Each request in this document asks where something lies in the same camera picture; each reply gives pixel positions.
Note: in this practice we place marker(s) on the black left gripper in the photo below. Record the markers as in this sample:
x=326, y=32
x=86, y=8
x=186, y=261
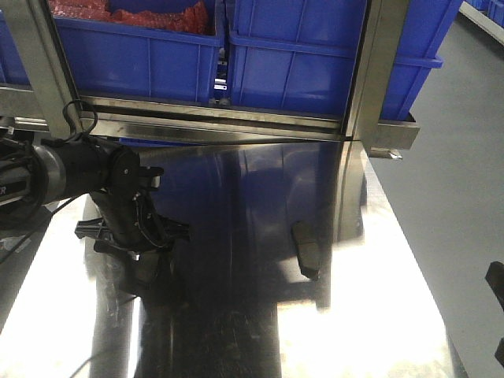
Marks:
x=129, y=220

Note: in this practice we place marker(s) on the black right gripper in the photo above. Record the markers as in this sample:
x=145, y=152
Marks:
x=494, y=278

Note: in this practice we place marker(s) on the grey brake pad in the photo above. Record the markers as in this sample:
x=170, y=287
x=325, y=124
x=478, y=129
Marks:
x=140, y=272
x=307, y=250

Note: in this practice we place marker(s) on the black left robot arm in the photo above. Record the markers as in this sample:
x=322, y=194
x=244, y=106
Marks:
x=33, y=176

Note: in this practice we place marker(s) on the left blue plastic bin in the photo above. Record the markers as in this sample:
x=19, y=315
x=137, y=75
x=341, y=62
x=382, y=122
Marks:
x=118, y=59

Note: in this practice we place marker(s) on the blue plastic bin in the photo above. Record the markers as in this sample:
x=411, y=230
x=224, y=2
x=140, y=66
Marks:
x=118, y=59
x=300, y=55

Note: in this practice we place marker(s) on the far left blue bin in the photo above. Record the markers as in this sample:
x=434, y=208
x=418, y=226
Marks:
x=12, y=69

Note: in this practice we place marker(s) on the red plastic bags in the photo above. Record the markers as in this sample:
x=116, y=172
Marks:
x=193, y=19

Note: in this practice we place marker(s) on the right blue plastic bin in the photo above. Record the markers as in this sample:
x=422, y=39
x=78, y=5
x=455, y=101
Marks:
x=300, y=55

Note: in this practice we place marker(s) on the stainless steel rack frame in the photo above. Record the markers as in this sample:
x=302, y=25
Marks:
x=52, y=104

